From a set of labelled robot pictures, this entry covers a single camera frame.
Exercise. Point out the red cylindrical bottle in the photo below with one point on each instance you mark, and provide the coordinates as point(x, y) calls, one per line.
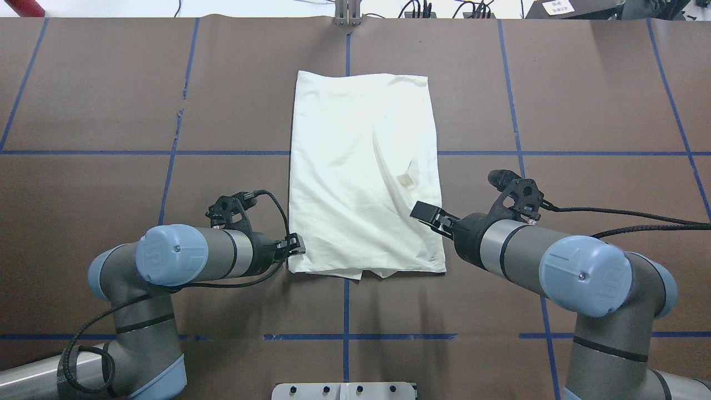
point(26, 8)

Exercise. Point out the aluminium frame post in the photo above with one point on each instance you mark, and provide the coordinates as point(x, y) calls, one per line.
point(347, 12)

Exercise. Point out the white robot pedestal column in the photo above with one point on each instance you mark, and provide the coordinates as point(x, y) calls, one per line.
point(346, 390)

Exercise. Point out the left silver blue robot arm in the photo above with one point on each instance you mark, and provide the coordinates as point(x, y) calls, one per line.
point(145, 359)

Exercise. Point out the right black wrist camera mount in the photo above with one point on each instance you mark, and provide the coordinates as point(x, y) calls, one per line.
point(519, 200)

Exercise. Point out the cream cat print shirt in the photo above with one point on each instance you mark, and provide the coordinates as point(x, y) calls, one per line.
point(363, 152)

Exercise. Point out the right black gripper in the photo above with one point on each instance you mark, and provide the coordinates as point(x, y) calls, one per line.
point(470, 232)

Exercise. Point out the orange black connector box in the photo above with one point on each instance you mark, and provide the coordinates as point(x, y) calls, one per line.
point(417, 10)
point(474, 10)

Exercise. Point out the black box with white label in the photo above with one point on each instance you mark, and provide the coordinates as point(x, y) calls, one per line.
point(574, 10)

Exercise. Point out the near orange black connector box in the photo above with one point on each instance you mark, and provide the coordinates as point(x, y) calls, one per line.
point(474, 10)

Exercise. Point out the far orange black connector box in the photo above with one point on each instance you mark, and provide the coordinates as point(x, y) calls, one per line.
point(417, 10)

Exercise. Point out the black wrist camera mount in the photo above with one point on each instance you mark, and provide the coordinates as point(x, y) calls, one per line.
point(230, 212)
point(519, 200)

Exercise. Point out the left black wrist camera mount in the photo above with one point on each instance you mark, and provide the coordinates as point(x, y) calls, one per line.
point(230, 212)

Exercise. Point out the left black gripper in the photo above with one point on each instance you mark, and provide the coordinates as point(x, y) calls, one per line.
point(263, 253)

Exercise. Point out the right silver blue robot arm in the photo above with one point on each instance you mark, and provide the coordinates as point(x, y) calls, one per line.
point(616, 296)

